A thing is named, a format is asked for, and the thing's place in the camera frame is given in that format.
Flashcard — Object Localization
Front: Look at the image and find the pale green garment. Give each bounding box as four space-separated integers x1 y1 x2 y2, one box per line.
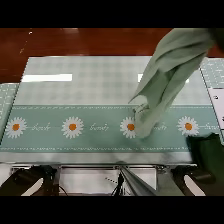
128 27 216 139

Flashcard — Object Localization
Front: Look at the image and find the dark green garment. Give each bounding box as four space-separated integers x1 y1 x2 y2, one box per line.
185 132 224 176

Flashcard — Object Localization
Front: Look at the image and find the black cable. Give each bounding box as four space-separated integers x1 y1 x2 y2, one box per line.
110 172 126 197

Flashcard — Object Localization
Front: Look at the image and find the silver frame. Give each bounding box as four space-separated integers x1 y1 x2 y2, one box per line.
0 160 202 197

